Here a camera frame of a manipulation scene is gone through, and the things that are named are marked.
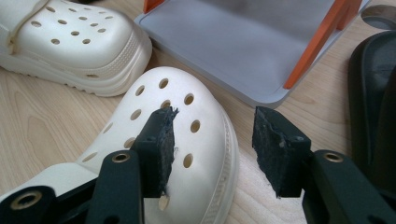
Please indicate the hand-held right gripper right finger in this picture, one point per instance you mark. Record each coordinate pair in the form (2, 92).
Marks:
(280, 146)

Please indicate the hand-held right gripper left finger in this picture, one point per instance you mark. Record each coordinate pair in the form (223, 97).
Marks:
(157, 149)

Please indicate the cream perforated clog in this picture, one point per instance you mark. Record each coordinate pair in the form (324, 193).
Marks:
(102, 53)
(211, 140)

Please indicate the black flip-flop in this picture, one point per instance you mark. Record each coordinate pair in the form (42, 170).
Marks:
(370, 109)

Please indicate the grey shoe rack orange posts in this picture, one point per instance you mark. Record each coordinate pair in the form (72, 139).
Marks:
(233, 46)

